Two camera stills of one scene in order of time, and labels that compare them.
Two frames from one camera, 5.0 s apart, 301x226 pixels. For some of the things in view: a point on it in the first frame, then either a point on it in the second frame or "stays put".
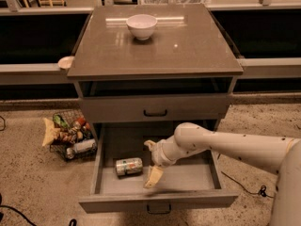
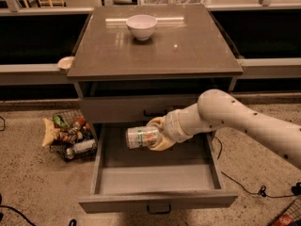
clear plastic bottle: (82, 146) stays put
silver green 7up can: (129, 166) → (139, 137)
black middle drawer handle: (158, 212) stays put
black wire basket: (73, 136) stays put
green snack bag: (59, 120) stays put
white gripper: (159, 154) → (171, 126)
